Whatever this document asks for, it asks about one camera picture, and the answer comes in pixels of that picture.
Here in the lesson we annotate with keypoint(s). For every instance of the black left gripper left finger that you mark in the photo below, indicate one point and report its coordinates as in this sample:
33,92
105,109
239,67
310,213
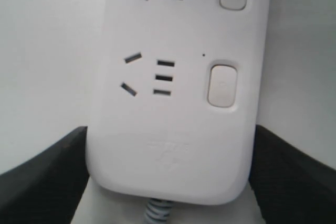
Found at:
49,187

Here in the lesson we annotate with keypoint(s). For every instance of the white five-outlet power strip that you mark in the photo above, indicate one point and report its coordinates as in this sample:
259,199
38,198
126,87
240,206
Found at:
175,99

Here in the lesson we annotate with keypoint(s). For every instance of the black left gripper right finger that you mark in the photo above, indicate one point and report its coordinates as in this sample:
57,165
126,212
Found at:
289,185

